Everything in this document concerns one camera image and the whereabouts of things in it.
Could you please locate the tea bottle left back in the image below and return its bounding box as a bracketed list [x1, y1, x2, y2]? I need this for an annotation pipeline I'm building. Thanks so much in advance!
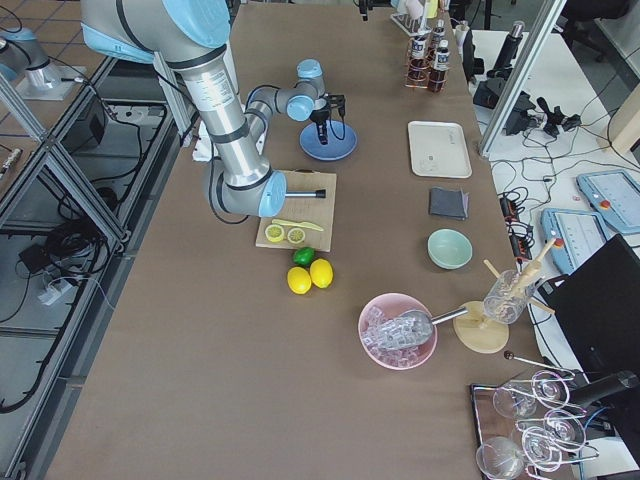
[431, 19, 445, 50]

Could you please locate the blue teach pendant near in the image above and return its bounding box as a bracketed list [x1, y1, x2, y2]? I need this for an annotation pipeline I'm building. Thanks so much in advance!
[540, 208, 613, 274]

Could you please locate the glass cup on stand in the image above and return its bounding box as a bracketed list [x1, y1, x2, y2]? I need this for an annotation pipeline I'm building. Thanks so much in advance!
[483, 270, 535, 325]

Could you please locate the yellow lemon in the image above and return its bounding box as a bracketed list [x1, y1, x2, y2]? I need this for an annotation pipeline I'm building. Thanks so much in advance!
[309, 259, 334, 289]
[286, 266, 312, 295]

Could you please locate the clear ice cubes pile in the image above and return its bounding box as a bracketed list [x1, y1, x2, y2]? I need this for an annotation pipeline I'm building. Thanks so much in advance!
[373, 314, 405, 351]

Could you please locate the yellow lemon near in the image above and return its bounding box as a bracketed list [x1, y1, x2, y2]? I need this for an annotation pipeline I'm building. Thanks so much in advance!
[286, 266, 312, 295]

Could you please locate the lemon half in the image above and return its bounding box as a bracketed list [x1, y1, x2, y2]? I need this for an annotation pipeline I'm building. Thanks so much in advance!
[264, 224, 286, 243]
[287, 227, 306, 245]

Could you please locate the copper wire bottle rack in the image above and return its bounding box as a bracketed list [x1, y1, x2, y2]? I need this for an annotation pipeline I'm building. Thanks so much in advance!
[404, 30, 450, 93]

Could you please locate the yellow plastic knife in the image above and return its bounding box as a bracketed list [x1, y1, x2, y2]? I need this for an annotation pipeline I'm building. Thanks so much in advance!
[271, 218, 324, 232]

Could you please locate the tea bottle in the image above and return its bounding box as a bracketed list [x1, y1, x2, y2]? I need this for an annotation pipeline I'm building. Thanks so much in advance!
[428, 40, 450, 93]
[431, 19, 445, 50]
[407, 27, 431, 85]

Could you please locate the lemon half upper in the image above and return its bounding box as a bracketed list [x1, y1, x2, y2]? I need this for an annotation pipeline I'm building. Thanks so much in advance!
[264, 224, 286, 243]

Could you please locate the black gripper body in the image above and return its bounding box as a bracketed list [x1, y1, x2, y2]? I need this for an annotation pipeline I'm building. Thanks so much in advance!
[309, 93, 346, 125]
[356, 0, 372, 14]

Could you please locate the wine glass rack tray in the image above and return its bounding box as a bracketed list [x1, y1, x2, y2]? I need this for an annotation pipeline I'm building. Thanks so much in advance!
[470, 369, 599, 479]

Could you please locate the round wooden stand base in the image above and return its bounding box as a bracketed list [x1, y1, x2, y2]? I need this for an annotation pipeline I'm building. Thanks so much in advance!
[453, 301, 509, 354]

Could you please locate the blue teach pendant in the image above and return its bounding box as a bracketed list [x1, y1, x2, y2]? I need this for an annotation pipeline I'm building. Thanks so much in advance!
[576, 170, 640, 235]
[540, 208, 613, 274]

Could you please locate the pink bowl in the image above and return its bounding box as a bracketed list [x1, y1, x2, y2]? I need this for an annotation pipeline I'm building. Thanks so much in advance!
[358, 293, 438, 370]

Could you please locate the tea bottle front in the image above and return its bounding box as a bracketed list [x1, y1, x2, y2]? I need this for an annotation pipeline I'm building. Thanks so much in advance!
[428, 40, 450, 93]

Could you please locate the lemon half lower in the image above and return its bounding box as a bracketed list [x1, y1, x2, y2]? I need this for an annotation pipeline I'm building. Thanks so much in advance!
[287, 227, 306, 245]

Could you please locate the grey folded cloth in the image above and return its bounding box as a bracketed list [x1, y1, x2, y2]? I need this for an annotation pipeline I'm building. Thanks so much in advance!
[429, 187, 469, 220]

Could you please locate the green lime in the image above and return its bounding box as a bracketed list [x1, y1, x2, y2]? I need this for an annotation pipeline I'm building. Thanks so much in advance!
[293, 247, 316, 267]

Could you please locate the blue plate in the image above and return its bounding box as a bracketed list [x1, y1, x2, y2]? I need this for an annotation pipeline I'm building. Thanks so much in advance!
[299, 120, 358, 161]

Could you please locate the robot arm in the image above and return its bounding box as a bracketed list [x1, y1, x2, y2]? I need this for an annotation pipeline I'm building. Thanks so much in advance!
[81, 0, 345, 217]

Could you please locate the blue teach pendant far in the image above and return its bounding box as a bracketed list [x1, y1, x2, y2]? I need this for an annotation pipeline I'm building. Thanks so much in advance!
[576, 170, 640, 235]

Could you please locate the wooden cutting board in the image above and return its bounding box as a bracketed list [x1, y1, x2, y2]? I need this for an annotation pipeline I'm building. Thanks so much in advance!
[255, 171, 337, 252]

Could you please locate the tea bottle right back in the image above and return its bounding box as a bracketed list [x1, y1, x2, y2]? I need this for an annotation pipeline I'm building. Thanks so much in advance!
[407, 27, 431, 85]

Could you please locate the cream rabbit tray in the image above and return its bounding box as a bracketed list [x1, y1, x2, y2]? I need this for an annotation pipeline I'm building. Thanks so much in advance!
[407, 121, 472, 179]

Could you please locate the yellow lemon far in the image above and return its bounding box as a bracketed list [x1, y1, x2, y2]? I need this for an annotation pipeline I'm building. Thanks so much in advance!
[309, 259, 334, 289]

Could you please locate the mint green bowl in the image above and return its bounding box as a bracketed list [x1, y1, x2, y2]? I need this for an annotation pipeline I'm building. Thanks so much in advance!
[427, 229, 473, 270]

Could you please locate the black laptop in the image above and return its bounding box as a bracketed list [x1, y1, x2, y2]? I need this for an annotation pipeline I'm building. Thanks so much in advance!
[539, 234, 639, 376]

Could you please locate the aluminium frame post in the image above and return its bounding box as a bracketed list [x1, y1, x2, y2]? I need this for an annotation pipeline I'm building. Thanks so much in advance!
[478, 0, 566, 159]

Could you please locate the metal ice scoop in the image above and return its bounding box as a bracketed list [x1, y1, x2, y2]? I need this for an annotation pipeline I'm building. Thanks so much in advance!
[394, 307, 468, 348]

